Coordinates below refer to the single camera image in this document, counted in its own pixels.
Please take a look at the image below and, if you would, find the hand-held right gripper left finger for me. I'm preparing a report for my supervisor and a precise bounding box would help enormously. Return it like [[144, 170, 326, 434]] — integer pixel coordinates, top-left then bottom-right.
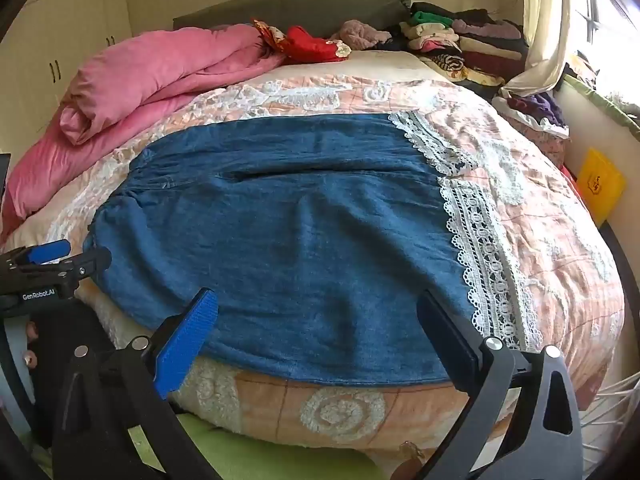
[[52, 287, 221, 480]]

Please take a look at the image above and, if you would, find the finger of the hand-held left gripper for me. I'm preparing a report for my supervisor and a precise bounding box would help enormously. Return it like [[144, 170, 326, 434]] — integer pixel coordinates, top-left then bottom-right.
[[0, 240, 71, 272], [50, 247, 112, 282]]

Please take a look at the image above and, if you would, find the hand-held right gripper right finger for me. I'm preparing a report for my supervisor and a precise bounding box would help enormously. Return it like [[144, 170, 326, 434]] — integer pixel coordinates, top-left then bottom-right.
[[416, 289, 584, 480]]

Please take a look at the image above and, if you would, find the blue denim garment with lace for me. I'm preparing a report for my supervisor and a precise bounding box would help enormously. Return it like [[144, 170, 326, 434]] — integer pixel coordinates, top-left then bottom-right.
[[82, 112, 546, 388]]

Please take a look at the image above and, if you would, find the person's left hand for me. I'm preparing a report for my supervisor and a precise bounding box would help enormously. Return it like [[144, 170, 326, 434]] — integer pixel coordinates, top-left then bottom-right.
[[20, 320, 42, 368]]

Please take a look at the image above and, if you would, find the peach printed fleece blanket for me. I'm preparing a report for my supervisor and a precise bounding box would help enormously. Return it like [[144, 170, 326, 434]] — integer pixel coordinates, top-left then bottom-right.
[[0, 75, 626, 461]]

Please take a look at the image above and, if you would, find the green mat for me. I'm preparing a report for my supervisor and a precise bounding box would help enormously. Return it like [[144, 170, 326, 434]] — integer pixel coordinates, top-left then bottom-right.
[[30, 410, 391, 480]]

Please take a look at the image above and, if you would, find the pink quilt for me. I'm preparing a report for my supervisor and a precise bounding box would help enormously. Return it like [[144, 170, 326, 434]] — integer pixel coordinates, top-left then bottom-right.
[[0, 24, 288, 246]]

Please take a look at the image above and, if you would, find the yellow card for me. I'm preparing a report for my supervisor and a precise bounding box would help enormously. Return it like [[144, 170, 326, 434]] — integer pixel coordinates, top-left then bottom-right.
[[577, 147, 627, 224]]

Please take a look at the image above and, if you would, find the cream wardrobe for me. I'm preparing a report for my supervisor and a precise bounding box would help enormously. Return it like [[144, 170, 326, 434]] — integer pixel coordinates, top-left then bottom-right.
[[0, 0, 133, 181]]

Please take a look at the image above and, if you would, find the purple clothes pile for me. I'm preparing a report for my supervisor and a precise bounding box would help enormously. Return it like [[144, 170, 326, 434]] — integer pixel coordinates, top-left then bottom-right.
[[492, 91, 571, 137]]

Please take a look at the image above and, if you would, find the green windowsill cloth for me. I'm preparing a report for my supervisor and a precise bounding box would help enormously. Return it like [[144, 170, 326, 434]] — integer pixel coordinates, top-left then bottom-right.
[[565, 74, 640, 142]]

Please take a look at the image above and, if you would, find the cream bed sheet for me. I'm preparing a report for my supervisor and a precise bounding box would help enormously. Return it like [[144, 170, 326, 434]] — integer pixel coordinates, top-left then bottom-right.
[[287, 50, 453, 82]]

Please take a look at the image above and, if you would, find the stack of folded clothes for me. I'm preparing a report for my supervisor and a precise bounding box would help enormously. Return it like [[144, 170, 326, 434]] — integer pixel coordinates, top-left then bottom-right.
[[387, 2, 531, 86]]

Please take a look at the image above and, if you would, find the red patterned cloth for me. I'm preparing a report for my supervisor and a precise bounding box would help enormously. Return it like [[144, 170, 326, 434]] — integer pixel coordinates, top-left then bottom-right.
[[252, 20, 353, 63]]

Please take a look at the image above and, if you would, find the mauve fuzzy cloth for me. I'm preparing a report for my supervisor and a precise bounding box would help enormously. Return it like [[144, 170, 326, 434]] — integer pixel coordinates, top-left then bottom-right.
[[330, 20, 393, 52]]

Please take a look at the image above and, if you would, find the cream curtain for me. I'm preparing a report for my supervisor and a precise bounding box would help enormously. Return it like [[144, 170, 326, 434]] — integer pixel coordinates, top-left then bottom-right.
[[497, 0, 573, 98]]

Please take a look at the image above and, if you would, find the grey-green headboard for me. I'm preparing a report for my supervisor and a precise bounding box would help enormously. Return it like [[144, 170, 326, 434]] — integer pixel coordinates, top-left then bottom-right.
[[172, 0, 413, 31]]

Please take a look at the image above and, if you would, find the window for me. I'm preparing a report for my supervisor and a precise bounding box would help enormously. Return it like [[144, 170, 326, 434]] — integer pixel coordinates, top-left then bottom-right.
[[565, 0, 640, 106]]

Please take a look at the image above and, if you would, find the white wire rack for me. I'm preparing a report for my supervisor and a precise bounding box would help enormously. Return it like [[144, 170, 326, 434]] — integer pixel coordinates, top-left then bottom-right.
[[575, 374, 640, 461]]

